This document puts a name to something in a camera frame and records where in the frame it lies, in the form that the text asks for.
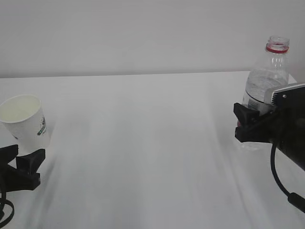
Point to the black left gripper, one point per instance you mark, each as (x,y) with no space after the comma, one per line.
(24,177)

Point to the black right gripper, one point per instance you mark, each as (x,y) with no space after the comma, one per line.
(285,128)

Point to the clear plastic water bottle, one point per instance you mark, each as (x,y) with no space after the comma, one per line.
(270,70)

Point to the white paper cup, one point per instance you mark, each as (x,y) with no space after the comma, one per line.
(23,116)

